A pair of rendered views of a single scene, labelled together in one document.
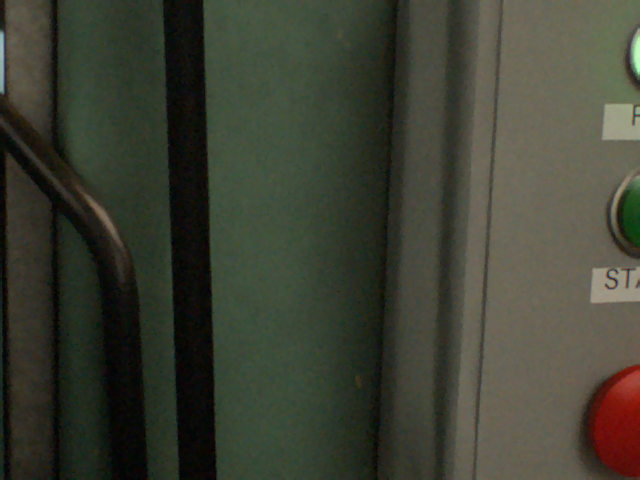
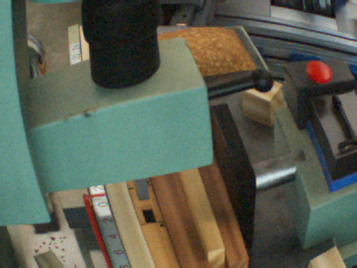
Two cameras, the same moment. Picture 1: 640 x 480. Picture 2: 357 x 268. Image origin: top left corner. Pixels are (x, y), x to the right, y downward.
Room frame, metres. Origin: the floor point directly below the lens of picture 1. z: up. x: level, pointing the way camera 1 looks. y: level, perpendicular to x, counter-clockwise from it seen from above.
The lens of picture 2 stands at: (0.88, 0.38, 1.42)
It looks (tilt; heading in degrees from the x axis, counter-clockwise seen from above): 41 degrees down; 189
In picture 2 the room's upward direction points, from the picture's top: 7 degrees counter-clockwise
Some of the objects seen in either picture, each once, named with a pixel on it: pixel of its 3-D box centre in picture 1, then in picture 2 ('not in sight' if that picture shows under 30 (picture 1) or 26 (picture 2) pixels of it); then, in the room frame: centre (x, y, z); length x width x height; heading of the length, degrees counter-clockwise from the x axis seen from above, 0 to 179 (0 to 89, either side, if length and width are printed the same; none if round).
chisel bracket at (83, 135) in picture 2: not in sight; (103, 123); (0.41, 0.25, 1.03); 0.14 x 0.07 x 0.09; 107
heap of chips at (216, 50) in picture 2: not in sight; (189, 45); (0.15, 0.29, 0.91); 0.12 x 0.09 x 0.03; 107
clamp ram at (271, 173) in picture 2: not in sight; (268, 174); (0.39, 0.37, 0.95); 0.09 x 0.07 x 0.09; 17
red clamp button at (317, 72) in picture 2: not in sight; (319, 72); (0.33, 0.43, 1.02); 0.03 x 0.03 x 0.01
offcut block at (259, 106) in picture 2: not in sight; (263, 99); (0.25, 0.36, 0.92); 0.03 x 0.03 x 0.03; 60
